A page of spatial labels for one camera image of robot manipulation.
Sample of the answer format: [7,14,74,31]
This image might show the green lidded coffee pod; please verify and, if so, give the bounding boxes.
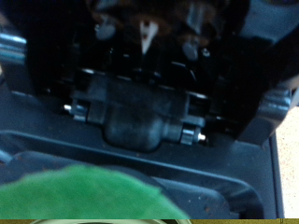
[0,164,192,220]

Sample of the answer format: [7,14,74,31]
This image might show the black Keurig coffee machine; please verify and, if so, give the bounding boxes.
[0,0,286,220]

